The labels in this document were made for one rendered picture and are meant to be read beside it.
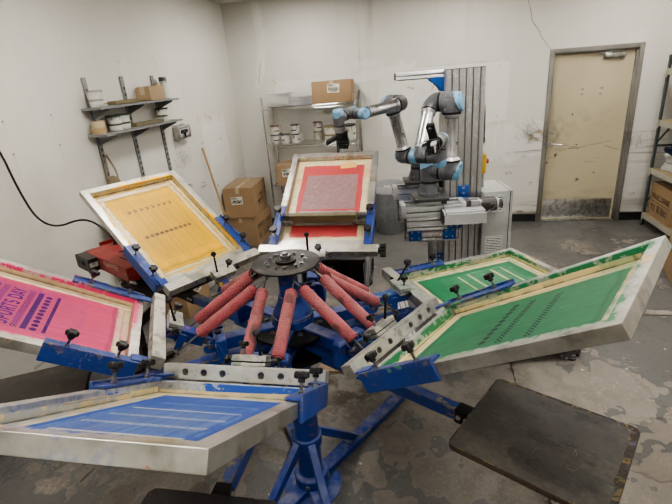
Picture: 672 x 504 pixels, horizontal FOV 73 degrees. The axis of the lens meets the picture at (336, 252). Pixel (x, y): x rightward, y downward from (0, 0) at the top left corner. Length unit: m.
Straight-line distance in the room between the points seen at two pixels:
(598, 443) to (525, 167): 5.15
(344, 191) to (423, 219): 0.57
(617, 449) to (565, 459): 0.17
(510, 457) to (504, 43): 5.38
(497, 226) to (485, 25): 3.44
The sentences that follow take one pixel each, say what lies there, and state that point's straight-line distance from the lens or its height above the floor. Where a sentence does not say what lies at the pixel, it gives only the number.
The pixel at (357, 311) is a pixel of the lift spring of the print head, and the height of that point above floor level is 1.14.
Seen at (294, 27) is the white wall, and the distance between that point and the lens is 6.52.
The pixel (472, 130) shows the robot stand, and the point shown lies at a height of 1.64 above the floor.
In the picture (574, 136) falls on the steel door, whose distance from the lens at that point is 6.67.
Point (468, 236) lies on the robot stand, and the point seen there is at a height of 0.89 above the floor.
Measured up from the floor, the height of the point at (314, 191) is 1.36.
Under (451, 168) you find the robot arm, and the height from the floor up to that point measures 1.45.
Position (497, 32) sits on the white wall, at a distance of 6.35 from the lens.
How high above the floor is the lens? 2.05
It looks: 21 degrees down
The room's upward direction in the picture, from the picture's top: 5 degrees counter-clockwise
